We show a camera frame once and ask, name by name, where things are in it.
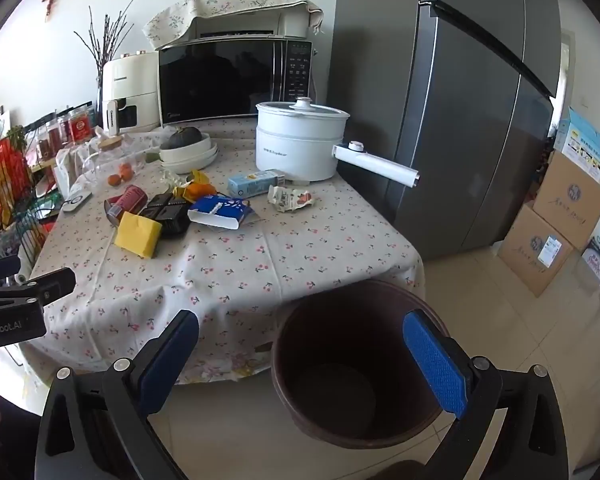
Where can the grey refrigerator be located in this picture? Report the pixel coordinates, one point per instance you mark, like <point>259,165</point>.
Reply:
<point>455,135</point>

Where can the white countertop appliance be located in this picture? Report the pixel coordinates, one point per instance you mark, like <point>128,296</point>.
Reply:
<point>260,25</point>

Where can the black plastic tray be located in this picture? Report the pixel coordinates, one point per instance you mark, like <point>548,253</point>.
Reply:
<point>167,212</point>

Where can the yellow sponge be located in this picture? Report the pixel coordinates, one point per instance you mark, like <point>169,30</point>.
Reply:
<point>137,235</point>

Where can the black microwave oven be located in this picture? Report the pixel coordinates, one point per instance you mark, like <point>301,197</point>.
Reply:
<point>220,80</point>

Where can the yellow banana peel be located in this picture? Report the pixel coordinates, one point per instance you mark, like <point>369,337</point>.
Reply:
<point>197,176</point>

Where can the blue white paper bag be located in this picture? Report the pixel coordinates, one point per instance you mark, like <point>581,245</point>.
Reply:
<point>217,212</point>

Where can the white red snack wrapper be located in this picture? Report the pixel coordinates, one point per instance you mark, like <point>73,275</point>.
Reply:
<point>290,199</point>

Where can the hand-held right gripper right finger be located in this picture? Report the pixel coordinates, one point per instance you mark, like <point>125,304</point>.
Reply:
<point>435,360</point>

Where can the cream air fryer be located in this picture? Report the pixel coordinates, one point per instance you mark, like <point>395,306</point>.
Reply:
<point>130,80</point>

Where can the cream plate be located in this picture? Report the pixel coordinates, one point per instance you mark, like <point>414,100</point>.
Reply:
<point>207,162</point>

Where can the white rounded electronic device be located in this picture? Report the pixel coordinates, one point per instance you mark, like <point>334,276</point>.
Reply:
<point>76,202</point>

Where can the blue white printed box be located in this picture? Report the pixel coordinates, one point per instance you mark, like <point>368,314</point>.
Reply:
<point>582,142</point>

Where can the dark green pumpkin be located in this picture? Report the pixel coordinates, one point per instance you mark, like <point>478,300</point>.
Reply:
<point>181,137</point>

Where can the glass jar of dried goods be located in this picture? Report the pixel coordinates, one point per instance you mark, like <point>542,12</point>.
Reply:
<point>46,145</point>
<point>63,130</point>

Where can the floral cover cloth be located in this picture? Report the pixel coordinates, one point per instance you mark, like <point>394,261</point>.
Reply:
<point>230,7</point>

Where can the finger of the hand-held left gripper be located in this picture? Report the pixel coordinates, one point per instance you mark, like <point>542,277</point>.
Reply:
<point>0,270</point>
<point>55,285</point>

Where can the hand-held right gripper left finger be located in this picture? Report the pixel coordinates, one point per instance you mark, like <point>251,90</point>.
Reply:
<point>167,360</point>

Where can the glass jar with wooden lid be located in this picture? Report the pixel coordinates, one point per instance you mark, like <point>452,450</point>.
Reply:
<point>100,165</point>

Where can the red snack packets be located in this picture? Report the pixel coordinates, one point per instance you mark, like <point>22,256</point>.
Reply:
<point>7,175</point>

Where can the white electric cooking pot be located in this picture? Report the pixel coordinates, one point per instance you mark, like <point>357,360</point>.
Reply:
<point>295,145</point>

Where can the cherry print tablecloth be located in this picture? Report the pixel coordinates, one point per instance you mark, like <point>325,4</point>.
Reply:
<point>230,270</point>

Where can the bundle of dry branches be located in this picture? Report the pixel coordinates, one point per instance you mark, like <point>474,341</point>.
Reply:
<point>105,35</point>

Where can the white printed bag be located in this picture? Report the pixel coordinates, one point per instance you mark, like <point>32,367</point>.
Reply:
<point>597,260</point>

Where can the cream bowl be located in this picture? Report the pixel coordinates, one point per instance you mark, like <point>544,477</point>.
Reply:
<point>190,152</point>

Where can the red drink can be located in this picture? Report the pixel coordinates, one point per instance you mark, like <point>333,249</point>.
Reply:
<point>132,199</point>

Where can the brown cardboard box with label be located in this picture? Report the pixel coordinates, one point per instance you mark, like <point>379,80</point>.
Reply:
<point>530,255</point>

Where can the stack of white plates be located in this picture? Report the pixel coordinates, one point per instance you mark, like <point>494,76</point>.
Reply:
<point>211,154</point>

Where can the brown plastic trash bin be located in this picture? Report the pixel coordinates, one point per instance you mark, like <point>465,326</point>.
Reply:
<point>330,340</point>

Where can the light blue carton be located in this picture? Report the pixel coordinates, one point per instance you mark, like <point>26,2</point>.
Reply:
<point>252,184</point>

